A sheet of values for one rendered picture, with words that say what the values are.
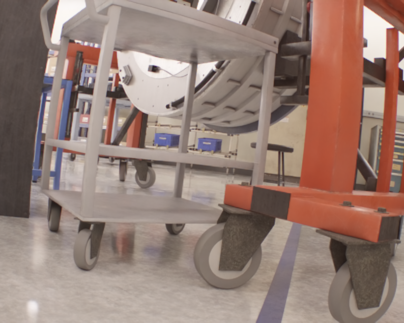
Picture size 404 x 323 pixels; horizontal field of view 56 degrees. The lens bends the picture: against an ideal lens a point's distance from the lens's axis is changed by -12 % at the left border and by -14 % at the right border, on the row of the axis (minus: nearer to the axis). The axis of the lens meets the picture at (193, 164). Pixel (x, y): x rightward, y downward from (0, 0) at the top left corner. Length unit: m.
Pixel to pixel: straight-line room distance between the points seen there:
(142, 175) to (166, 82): 1.22
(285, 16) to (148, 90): 0.85
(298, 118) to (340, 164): 5.50
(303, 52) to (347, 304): 0.69
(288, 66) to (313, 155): 0.70
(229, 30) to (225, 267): 0.63
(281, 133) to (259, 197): 5.58
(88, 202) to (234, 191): 0.34
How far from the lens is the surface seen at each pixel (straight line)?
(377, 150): 6.13
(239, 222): 0.96
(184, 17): 1.10
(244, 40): 1.21
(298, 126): 6.48
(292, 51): 1.20
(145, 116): 3.17
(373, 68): 1.34
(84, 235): 0.99
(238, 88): 1.76
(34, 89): 1.54
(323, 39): 1.07
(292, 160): 6.46
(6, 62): 1.55
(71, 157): 5.37
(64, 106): 2.15
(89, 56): 3.02
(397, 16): 1.43
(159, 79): 2.07
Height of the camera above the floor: 0.32
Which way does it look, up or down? 2 degrees down
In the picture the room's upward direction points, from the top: 7 degrees clockwise
